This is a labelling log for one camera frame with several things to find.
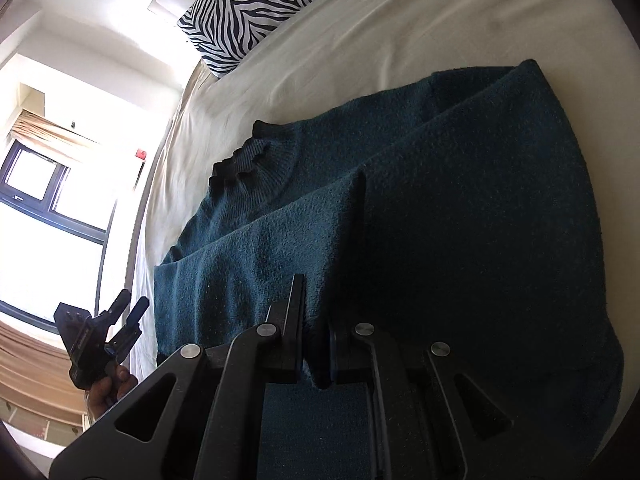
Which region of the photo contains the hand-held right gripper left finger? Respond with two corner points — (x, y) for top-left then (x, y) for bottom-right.
(50, 274), (307, 480)

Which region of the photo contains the tan curtain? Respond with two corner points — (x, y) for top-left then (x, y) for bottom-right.
(0, 319), (92, 428)

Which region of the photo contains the white sheeted bed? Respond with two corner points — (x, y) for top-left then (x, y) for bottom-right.
(127, 0), (640, 466)

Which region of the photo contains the dark framed window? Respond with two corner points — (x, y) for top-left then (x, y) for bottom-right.
(0, 139), (120, 333)

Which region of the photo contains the dark teal knit sweater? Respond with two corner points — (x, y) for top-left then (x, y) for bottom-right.
(154, 58), (626, 480)

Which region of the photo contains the zebra print pillow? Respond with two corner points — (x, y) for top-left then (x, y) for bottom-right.
(176, 0), (381, 79)

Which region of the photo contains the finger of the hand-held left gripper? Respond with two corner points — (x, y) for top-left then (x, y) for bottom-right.
(100, 289), (133, 333)
(106, 296), (151, 362)

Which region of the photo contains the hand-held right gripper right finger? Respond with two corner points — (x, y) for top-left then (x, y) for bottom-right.
(326, 319), (577, 480)

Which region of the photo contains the person's left hand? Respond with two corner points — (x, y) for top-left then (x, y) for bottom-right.
(86, 364), (139, 420)

